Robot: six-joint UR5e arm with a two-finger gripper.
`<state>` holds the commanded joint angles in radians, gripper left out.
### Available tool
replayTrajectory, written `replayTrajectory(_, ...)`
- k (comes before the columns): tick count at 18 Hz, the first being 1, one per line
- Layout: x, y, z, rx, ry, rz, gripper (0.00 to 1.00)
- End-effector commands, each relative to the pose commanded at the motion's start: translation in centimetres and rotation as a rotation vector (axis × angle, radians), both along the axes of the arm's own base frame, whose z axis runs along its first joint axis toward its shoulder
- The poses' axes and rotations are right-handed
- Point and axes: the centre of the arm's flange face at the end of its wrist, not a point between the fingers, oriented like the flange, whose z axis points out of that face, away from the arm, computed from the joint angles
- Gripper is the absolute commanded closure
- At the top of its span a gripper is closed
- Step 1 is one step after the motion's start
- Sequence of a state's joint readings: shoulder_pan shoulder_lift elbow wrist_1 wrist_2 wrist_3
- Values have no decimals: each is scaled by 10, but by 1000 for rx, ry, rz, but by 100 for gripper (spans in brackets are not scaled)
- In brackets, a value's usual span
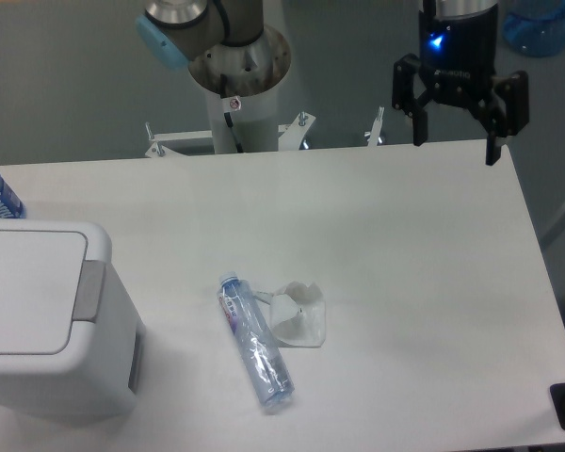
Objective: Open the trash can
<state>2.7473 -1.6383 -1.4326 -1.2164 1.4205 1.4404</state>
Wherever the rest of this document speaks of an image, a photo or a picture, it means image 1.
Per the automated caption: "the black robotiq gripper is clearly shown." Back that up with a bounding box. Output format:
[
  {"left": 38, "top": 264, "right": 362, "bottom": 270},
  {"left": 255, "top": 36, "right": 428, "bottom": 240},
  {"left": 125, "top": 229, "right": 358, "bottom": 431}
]
[{"left": 392, "top": 1, "right": 529, "bottom": 166}]

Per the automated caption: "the grey robot arm with blue cap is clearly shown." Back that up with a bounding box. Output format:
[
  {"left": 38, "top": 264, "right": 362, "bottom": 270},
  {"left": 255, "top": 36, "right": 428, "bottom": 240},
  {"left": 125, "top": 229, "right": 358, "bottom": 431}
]
[{"left": 136, "top": 1, "right": 530, "bottom": 165}]

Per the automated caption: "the white trash can body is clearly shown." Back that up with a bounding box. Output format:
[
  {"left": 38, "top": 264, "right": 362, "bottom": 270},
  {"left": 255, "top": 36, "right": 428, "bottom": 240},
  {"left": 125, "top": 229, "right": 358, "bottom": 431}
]
[{"left": 0, "top": 219, "right": 146, "bottom": 416}]

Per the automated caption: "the white trash can lid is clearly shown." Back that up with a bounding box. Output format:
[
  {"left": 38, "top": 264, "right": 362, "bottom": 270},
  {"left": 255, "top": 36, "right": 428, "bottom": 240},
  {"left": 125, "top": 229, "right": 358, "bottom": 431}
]
[{"left": 0, "top": 230, "right": 90, "bottom": 355}]

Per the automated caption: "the large blue water jug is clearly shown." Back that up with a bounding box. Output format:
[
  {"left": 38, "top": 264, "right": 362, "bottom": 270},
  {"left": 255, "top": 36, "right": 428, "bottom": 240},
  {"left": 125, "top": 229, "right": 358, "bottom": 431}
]
[{"left": 502, "top": 1, "right": 565, "bottom": 57}]

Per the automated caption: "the crumpled white face mask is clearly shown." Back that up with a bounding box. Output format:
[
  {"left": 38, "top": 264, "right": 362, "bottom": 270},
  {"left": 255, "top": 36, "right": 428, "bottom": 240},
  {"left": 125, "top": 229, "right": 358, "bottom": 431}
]
[{"left": 253, "top": 282, "right": 327, "bottom": 348}]

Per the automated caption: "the clear empty plastic bottle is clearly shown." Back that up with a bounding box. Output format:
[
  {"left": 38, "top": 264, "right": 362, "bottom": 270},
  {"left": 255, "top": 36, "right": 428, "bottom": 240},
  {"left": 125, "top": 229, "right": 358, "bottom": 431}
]
[{"left": 218, "top": 272, "right": 295, "bottom": 414}]

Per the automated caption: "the white metal frame with bolts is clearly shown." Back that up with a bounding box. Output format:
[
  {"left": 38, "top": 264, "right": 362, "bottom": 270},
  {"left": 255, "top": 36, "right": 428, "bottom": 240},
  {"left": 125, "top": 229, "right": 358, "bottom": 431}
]
[{"left": 144, "top": 106, "right": 386, "bottom": 158}]

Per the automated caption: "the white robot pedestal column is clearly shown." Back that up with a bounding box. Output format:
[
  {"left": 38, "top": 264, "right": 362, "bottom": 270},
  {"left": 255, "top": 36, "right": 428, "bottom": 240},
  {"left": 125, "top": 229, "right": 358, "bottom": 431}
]
[{"left": 188, "top": 25, "right": 291, "bottom": 154}]

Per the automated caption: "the black cable on pedestal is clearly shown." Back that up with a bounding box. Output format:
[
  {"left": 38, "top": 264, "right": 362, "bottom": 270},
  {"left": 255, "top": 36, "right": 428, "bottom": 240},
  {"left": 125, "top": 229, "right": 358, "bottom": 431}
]
[{"left": 218, "top": 73, "right": 245, "bottom": 154}]

